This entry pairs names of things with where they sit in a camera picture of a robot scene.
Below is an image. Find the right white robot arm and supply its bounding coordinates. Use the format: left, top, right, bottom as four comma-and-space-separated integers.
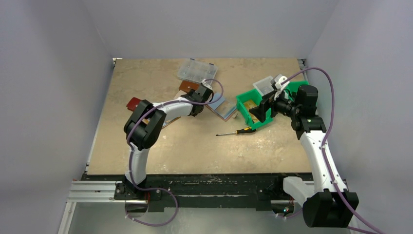
249, 84, 359, 228

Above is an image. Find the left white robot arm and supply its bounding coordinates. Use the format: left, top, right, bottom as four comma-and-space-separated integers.
123, 83, 213, 194

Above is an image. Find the brown leather card holder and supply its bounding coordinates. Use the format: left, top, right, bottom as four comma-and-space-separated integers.
178, 80, 200, 93

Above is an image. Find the open pink card holder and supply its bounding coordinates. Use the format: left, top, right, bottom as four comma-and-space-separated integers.
206, 93, 237, 121

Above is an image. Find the open orange card holder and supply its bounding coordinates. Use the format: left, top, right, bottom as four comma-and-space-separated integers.
142, 117, 180, 129

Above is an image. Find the red leather card holder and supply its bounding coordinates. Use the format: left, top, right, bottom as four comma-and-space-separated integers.
126, 97, 141, 112

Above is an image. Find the green bin with yellow items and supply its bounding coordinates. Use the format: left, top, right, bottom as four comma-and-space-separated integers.
236, 89, 272, 130

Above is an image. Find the black yellow screwdriver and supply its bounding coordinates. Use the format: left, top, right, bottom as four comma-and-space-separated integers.
216, 127, 256, 137

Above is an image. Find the green bin with black item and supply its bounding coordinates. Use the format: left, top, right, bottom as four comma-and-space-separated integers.
284, 80, 309, 101

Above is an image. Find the clear plastic organizer box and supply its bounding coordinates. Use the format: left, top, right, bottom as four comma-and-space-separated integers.
177, 58, 218, 84

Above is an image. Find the white plastic bin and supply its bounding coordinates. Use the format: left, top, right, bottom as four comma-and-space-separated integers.
253, 76, 274, 96

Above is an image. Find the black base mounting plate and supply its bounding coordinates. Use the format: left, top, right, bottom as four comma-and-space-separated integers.
81, 173, 313, 213

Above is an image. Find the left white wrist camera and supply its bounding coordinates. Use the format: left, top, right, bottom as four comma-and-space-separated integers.
201, 79, 213, 89

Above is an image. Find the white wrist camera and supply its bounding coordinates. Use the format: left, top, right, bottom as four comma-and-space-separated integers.
201, 79, 213, 89
273, 74, 290, 100

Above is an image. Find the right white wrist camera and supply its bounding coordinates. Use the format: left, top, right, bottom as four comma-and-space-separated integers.
273, 74, 290, 100

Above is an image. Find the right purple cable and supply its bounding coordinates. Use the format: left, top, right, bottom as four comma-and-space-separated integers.
276, 67, 386, 234

